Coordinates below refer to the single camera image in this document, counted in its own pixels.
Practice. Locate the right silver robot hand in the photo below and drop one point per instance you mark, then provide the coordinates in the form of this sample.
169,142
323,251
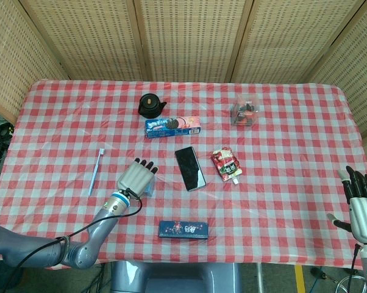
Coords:
364,213

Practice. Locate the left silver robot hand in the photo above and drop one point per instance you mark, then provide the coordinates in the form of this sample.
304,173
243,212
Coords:
134,180

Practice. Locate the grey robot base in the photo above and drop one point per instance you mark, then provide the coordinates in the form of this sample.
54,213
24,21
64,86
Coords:
171,277

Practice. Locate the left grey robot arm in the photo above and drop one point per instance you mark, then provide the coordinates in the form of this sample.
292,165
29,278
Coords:
95,232

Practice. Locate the blue cookie box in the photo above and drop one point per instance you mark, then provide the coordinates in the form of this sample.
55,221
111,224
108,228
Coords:
171,128

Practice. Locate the red white checkered tablecloth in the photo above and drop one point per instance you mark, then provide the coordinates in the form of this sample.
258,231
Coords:
80,128

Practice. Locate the clear plastic container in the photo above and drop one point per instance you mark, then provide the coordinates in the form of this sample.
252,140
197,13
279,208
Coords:
244,113

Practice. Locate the light blue toothbrush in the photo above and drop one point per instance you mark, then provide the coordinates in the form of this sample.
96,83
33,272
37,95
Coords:
95,174

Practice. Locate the black smartphone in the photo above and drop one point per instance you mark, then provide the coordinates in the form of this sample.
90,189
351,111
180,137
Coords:
190,169

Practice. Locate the dark blue pencil case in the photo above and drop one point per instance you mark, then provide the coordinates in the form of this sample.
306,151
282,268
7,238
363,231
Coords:
183,229

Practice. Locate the black teapot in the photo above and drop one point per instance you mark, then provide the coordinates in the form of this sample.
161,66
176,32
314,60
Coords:
150,105

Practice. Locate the red drink pouch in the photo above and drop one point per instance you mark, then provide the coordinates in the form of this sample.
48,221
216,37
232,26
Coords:
226,164

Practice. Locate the metal table leg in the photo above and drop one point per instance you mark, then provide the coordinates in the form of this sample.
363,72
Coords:
258,277

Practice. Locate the woven folding screen panel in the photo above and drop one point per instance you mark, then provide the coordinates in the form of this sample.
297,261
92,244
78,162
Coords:
189,39
89,39
12,55
293,39
360,76

